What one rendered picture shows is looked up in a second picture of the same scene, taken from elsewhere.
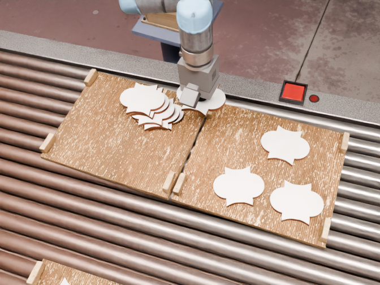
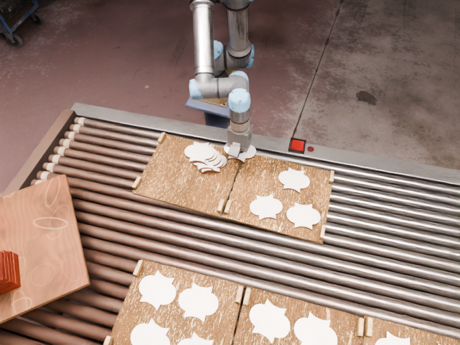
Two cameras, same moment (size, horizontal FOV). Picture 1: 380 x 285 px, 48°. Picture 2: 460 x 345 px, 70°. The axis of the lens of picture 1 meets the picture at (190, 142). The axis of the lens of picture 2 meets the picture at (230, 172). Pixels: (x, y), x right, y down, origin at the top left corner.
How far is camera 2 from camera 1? 0.26 m
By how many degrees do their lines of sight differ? 4
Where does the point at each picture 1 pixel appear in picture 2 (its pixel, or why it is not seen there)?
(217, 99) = (250, 152)
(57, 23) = (118, 95)
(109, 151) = (179, 187)
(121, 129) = (185, 172)
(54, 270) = (149, 265)
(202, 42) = (244, 117)
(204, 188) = (244, 209)
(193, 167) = (235, 196)
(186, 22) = (235, 106)
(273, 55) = (277, 116)
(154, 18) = not seen: hidden behind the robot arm
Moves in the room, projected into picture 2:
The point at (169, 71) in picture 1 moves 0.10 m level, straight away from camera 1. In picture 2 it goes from (214, 133) to (210, 118)
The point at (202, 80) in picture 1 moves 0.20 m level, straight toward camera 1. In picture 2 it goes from (242, 139) to (249, 183)
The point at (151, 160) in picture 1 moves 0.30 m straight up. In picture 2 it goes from (207, 192) to (200, 150)
